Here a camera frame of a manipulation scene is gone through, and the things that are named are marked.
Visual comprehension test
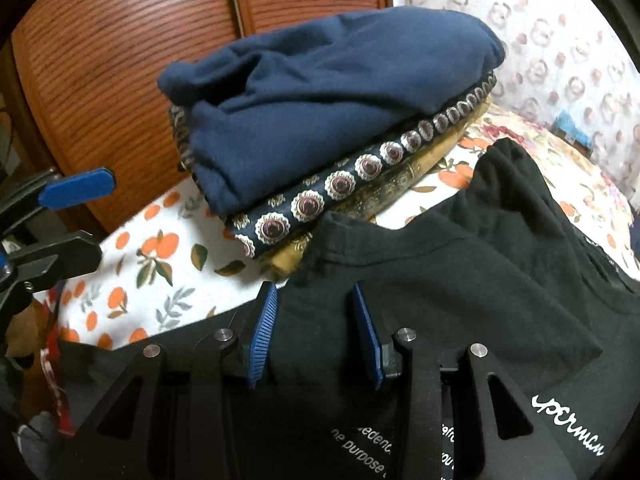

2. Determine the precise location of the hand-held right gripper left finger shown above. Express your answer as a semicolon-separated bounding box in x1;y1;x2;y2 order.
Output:
60;282;281;480

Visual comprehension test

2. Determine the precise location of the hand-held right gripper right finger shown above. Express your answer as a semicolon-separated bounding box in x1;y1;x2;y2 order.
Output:
350;282;576;480

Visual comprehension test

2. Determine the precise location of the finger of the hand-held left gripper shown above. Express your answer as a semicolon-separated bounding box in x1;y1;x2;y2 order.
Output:
0;167;116;233
0;231;103;317

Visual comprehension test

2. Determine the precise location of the black printed t-shirt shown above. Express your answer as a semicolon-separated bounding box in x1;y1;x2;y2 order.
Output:
57;137;640;480

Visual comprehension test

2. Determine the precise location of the mustard folded cloth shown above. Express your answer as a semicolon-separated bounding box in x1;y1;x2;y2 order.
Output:
260;100;493;281

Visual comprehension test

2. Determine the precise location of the orange fruit print sheet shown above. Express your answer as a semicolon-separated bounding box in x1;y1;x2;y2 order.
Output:
57;130;501;351

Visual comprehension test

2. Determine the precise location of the dark cloth with round trim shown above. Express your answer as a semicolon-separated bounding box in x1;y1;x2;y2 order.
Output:
167;72;498;261

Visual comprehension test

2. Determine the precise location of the dark grey cloth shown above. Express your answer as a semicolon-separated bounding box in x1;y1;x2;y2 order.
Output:
0;410;68;480

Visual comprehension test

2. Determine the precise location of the navy folded garment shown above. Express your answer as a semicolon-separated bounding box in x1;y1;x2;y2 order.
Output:
157;4;506;216

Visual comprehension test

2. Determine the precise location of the floral blanket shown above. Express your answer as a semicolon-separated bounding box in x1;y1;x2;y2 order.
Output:
10;105;636;436

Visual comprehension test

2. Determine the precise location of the blue object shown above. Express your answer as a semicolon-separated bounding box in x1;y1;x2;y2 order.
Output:
552;110;593;148

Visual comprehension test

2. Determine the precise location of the circle pattern curtain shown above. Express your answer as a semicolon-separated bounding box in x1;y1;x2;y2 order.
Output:
400;0;640;206

